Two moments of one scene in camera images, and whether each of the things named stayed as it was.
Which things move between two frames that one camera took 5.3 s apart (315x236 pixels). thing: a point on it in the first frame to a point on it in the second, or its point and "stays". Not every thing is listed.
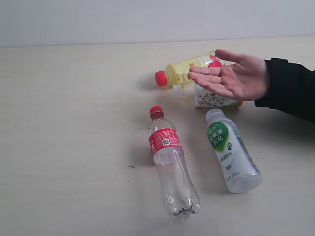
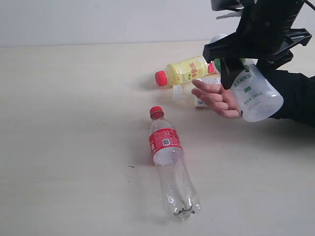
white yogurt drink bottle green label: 241,169 to 257,95
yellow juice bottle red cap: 176,73 stays
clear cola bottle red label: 179,188 stays
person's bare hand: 248,79 to 223,101
